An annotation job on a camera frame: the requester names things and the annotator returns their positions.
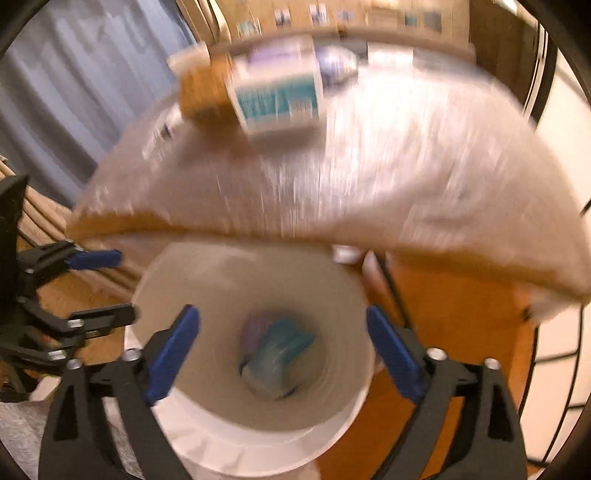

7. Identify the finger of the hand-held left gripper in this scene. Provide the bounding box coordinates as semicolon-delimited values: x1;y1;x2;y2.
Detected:
18;241;124;291
4;296;138;366

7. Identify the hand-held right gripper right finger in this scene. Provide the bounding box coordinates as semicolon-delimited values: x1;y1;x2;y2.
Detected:
366;305;529;480

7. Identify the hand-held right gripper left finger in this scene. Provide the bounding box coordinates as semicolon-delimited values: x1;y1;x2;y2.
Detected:
39;304;201;480

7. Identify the white plastic bin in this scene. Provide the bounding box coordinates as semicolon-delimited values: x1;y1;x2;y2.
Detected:
104;240;377;478

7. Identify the beige ribbed mat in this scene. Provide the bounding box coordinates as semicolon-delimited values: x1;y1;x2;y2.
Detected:
0;156;140;297

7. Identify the purple packet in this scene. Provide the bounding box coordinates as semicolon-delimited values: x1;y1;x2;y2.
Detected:
242;311;279;352

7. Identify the teal packet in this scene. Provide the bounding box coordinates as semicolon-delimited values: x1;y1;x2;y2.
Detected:
239;318;319;400

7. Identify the blue-grey curtain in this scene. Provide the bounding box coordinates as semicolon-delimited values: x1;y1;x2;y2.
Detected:
0;0;195;209

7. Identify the grey fluffy rug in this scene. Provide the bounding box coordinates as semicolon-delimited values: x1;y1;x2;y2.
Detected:
0;401;145;480

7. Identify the brown cup with white lid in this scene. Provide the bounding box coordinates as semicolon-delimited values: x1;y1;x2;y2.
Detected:
167;41;236;124

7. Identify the white and teal box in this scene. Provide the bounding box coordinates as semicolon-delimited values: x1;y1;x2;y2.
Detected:
226;39;326;138

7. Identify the black-framed paper sliding door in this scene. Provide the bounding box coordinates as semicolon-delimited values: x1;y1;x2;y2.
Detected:
521;28;591;472

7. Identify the purple can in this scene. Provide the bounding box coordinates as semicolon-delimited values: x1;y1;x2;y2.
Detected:
316;44;362;89

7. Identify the row of cardboard boxes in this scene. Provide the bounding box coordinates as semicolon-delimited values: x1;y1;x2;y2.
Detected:
217;0;472;41

